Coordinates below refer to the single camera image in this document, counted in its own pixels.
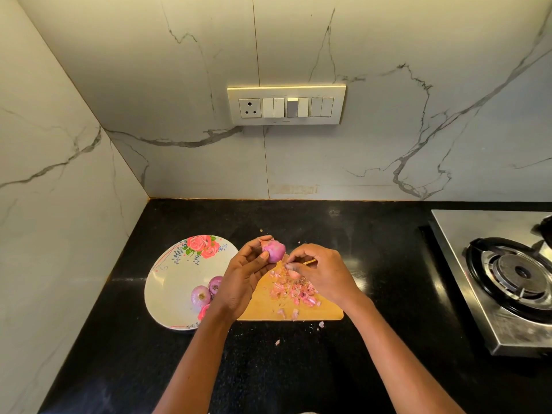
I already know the person's left forearm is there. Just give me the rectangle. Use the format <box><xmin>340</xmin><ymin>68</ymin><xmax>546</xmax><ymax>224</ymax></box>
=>
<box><xmin>154</xmin><ymin>308</ymin><xmax>239</xmax><ymax>414</ymax></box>

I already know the white floral plate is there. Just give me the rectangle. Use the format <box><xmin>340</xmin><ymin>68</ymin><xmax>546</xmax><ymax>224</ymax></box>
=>
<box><xmin>144</xmin><ymin>234</ymin><xmax>239</xmax><ymax>331</ymax></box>

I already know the person's left hand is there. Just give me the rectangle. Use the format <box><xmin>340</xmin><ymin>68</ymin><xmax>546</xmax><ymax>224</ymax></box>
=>
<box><xmin>207</xmin><ymin>235</ymin><xmax>275</xmax><ymax>323</ymax></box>

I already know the black stone countertop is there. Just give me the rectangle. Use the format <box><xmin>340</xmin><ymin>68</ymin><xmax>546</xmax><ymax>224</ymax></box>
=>
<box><xmin>39</xmin><ymin>199</ymin><xmax>552</xmax><ymax>414</ymax></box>

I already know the wooden cutting board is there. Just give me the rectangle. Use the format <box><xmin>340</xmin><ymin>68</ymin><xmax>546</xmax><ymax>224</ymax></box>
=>
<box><xmin>236</xmin><ymin>258</ymin><xmax>344</xmax><ymax>321</ymax></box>

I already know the black stove burner grate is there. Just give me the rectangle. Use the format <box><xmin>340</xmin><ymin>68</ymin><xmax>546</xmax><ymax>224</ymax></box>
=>
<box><xmin>466</xmin><ymin>237</ymin><xmax>552</xmax><ymax>324</ymax></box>
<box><xmin>536</xmin><ymin>216</ymin><xmax>552</xmax><ymax>250</ymax></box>

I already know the white wall switch panel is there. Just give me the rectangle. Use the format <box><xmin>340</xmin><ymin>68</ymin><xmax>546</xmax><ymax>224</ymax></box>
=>
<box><xmin>227</xmin><ymin>84</ymin><xmax>347</xmax><ymax>127</ymax></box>

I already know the person's right hand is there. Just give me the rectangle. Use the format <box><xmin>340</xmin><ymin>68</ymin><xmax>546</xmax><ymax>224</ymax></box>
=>
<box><xmin>285</xmin><ymin>244</ymin><xmax>370</xmax><ymax>314</ymax></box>

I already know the person's right forearm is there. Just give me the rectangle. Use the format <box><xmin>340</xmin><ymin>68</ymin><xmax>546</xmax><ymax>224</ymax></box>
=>
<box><xmin>343</xmin><ymin>297</ymin><xmax>467</xmax><ymax>414</ymax></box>

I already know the stainless steel gas stove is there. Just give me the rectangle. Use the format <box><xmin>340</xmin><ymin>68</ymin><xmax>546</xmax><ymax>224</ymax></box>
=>
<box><xmin>431</xmin><ymin>209</ymin><xmax>552</xmax><ymax>357</ymax></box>

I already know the pile of onion peels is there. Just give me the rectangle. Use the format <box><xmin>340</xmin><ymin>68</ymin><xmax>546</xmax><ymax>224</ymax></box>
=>
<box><xmin>269</xmin><ymin>270</ymin><xmax>325</xmax><ymax>345</ymax></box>

